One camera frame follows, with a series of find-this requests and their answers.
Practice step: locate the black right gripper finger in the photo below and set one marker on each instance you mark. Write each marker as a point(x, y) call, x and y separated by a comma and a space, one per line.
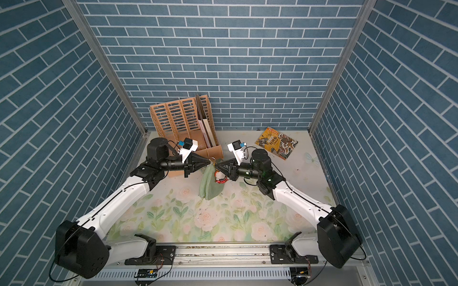
point(226, 171)
point(223, 164)

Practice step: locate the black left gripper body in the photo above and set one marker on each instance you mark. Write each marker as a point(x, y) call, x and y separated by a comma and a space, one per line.
point(186, 167)

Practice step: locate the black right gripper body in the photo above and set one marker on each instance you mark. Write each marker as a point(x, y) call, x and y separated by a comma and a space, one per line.
point(235, 171)

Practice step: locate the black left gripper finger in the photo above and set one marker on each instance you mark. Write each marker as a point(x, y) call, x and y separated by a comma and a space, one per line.
point(200, 167)
point(200, 161)

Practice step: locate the small doll keychain decoration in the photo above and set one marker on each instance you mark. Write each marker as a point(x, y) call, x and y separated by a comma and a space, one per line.
point(220, 178)

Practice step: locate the green fabric bag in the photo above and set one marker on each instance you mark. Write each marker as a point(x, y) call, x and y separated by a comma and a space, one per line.
point(209, 189)

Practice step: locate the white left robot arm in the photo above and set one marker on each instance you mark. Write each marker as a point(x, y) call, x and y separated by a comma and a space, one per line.
point(79, 245)

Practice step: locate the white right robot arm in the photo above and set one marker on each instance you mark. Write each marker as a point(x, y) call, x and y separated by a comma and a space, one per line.
point(337, 235)

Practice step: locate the pink folder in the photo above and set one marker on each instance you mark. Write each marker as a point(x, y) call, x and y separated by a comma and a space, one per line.
point(204, 133)

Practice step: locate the floral table mat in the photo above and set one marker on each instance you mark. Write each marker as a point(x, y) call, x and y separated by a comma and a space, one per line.
point(174, 213)

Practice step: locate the peach plastic file organizer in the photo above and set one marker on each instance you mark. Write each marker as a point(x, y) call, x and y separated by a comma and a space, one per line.
point(177, 120)

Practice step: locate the brown cardboard folder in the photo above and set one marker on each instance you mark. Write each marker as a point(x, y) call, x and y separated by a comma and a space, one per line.
point(202, 116)

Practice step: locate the colourful comic booklet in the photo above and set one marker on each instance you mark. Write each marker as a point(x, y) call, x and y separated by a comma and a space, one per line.
point(277, 143)

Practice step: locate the green circuit board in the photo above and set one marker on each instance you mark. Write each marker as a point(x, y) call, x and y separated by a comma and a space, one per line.
point(146, 274)

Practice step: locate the right circuit board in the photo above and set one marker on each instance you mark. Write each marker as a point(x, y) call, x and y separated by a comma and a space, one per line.
point(299, 276)

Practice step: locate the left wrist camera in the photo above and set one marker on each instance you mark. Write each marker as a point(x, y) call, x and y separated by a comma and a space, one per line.
point(187, 146)

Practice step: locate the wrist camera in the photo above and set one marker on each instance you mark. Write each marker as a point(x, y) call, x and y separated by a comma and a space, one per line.
point(187, 146)
point(238, 149)

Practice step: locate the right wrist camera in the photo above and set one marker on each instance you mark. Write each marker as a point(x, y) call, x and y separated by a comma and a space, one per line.
point(238, 149)

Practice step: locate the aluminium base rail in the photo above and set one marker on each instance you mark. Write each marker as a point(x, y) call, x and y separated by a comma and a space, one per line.
point(231, 264)

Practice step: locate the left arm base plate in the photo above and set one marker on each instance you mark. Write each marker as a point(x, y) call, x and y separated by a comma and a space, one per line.
point(157, 254)

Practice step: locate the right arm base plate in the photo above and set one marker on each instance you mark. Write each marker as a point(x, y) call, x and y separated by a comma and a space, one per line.
point(301, 248)

